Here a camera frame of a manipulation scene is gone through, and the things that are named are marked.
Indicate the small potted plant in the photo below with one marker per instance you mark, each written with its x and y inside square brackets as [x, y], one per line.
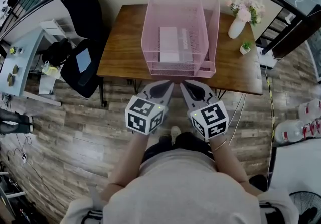
[245, 47]

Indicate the pink mesh desk organizer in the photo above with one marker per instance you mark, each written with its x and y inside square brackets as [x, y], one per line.
[175, 17]

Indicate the person's beige shoe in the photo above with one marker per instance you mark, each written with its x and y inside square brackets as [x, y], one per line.
[175, 132]

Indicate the white table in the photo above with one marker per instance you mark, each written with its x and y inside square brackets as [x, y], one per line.
[296, 162]

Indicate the black standing fan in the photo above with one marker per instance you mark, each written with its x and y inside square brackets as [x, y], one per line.
[304, 208]

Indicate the person's black trousers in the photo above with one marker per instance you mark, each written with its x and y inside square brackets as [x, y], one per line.
[188, 141]

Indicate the white vase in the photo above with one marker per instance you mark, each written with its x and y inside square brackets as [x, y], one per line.
[237, 28]

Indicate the pink and white flowers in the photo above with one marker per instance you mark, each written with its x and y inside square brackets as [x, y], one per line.
[247, 8]

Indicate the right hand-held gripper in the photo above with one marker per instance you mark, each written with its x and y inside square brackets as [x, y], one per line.
[210, 117]

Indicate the person's right forearm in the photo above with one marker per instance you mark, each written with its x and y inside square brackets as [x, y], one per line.
[230, 165]

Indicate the person's left forearm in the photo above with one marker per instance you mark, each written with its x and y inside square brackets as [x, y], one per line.
[128, 160]

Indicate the white and grey notebook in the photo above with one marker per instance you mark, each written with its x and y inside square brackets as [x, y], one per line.
[169, 44]

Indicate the black office chair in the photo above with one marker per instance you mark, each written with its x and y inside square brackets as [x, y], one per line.
[80, 17]

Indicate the black bag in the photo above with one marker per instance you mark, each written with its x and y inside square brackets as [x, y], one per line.
[57, 52]

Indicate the person's grey shirt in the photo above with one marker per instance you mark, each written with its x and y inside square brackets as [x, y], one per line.
[180, 193]

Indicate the large clear water bottle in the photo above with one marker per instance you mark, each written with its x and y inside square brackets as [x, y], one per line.
[291, 130]
[309, 110]

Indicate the light blue table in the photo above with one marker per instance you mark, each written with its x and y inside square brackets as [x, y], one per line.
[25, 52]

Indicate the wooden desk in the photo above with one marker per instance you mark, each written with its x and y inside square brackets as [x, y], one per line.
[120, 52]

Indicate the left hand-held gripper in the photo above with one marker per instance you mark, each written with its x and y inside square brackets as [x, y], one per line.
[148, 117]

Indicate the blue pad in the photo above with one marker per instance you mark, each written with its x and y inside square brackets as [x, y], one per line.
[83, 60]

